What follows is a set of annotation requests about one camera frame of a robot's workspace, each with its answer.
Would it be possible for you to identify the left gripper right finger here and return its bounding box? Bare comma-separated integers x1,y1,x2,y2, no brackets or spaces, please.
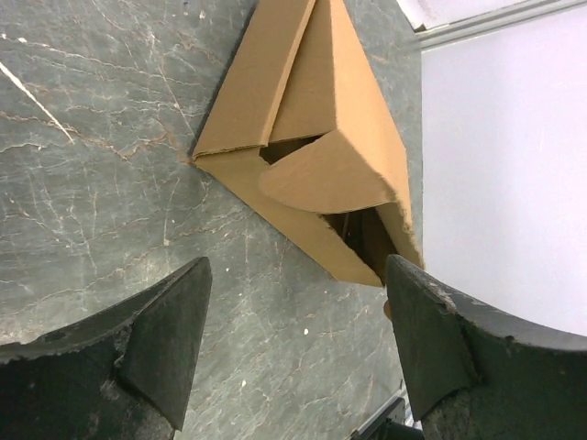
386,255,586,439

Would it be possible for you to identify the brown cardboard box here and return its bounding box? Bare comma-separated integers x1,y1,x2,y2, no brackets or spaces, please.
193,1,424,287

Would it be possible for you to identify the right aluminium frame post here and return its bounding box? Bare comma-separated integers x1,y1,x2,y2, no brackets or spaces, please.
416,0,586,50

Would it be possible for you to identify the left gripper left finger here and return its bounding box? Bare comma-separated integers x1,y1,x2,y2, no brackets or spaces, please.
1,257,212,439

